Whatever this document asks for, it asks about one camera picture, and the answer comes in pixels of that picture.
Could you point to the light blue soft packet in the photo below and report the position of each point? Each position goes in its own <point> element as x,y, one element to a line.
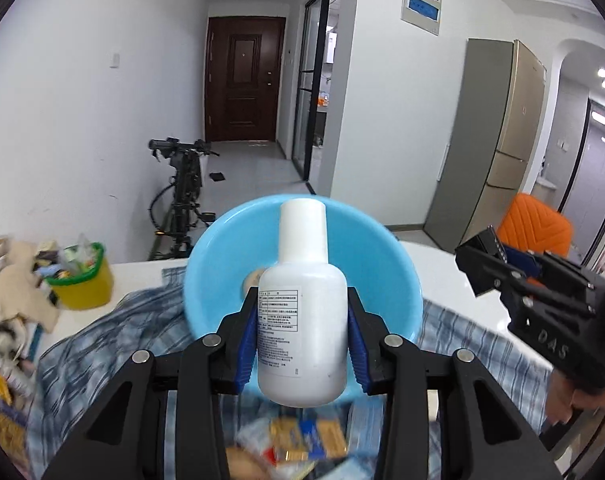
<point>355,467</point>

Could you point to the packets in yellow bin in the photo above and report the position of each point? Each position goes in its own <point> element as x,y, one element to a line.
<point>70,260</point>

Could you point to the tan round disc with holes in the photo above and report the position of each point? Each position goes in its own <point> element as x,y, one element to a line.
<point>252,280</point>

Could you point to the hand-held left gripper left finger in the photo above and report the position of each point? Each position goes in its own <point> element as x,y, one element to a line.
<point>247,350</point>

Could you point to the dark object on floor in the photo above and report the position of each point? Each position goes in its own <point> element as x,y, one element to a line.
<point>217,176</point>

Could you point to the gold and blue box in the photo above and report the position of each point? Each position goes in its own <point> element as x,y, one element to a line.
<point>307,437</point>

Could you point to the beige plush camel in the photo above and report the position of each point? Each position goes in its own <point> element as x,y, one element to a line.
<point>17,280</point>

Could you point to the orange quilted chair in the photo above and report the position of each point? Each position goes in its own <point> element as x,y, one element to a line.
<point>532,230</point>

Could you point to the dark brown entrance door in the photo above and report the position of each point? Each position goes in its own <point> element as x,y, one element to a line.
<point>245,80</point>

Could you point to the gold and grey refrigerator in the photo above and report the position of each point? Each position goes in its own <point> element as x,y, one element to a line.
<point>482,135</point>

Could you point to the white plastic bottle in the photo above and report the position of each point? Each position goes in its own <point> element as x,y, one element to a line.
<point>302,320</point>

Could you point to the black framed glass sliding door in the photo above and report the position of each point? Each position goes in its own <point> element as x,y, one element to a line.
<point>307,110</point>

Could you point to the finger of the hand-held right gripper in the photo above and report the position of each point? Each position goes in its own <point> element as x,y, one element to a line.
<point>482,265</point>
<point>519,258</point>

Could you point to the light blue plastic basin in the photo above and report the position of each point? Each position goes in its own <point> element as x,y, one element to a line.
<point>222,260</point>

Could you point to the black bicycle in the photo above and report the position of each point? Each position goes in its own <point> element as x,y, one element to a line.
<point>185,180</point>

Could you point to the yellow bin with green rim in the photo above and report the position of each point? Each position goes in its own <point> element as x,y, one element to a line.
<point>85,290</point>

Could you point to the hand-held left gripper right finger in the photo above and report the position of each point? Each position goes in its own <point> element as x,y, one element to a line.
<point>357,355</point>

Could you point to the white wall light switch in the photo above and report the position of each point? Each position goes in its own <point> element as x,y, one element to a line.
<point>115,60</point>

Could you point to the blue plaid blanket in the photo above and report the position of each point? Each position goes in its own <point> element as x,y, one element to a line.
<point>107,350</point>

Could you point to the person's right hand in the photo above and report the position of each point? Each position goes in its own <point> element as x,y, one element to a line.
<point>562,400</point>

